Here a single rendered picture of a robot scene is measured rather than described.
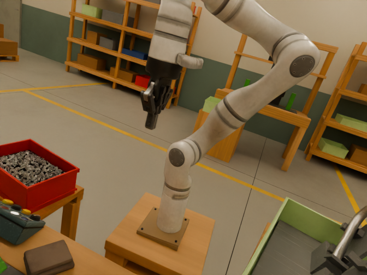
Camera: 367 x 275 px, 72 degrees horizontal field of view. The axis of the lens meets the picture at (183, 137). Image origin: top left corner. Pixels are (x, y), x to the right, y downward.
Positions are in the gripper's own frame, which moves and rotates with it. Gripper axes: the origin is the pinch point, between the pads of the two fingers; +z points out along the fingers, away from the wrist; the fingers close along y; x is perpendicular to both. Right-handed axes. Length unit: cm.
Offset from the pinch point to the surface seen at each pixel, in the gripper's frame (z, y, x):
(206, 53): -4, -524, -125
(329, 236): 41, -55, 68
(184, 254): 44.9, -13.6, 16.1
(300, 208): 36, -59, 54
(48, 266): 37.0, 16.5, -10.2
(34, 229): 38.2, 9.2, -22.6
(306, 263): 45, -37, 58
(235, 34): -57, -522, -75
